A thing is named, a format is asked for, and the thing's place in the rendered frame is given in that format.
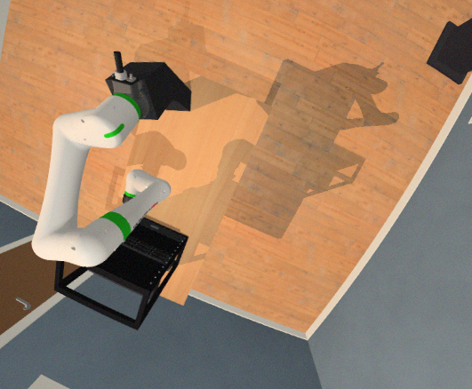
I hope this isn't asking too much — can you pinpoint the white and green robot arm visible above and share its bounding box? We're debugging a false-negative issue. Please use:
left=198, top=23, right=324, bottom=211
left=32, top=52, right=171, bottom=266

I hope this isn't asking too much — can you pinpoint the black server rack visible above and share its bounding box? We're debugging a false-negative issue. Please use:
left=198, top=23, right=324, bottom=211
left=54, top=218, right=188, bottom=329

